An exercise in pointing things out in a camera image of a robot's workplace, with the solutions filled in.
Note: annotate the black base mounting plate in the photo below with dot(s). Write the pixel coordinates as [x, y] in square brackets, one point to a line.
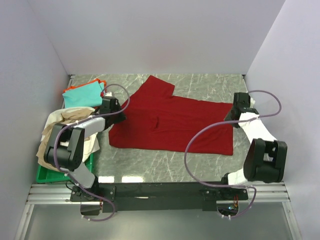
[144, 196]

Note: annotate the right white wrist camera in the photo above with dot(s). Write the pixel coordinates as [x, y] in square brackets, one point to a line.
[252, 102]

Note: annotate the white t shirt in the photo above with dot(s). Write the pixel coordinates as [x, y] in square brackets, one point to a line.
[68, 116]

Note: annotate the green plastic tray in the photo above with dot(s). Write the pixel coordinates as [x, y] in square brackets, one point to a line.
[47, 176]

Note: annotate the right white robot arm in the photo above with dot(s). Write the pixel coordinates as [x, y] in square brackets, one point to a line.
[266, 158]

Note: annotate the aluminium rail frame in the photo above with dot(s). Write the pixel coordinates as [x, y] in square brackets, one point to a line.
[55, 194]

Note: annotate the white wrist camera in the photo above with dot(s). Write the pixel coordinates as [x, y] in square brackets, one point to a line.
[107, 94]
[252, 102]

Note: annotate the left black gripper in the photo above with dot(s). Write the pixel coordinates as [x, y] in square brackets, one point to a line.
[116, 116]

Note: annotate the folded teal t shirt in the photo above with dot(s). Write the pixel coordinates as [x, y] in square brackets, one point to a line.
[82, 96]

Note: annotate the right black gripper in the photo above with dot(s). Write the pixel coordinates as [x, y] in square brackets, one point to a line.
[233, 115]

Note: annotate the beige t shirt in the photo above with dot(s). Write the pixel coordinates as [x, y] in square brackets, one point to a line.
[49, 163]

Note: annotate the red t shirt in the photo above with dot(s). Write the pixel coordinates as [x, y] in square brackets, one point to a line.
[158, 120]

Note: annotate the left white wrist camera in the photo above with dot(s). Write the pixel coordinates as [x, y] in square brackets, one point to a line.
[107, 94]

